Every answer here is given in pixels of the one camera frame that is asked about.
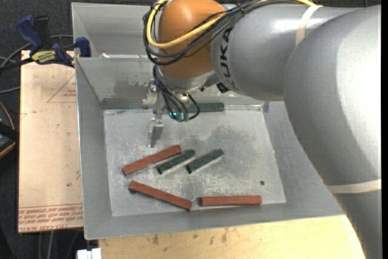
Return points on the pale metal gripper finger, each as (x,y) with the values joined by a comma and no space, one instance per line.
(150,138)
(159,130)

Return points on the red-brown flat block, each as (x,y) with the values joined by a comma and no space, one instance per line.
(230,200)
(151,160)
(160,195)

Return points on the dark green flat block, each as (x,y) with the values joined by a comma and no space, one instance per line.
(209,107)
(204,160)
(175,161)

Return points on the grey metal bin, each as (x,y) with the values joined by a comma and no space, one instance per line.
(230,154)

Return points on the brown cardboard board, red print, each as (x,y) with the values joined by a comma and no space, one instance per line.
(48,136)

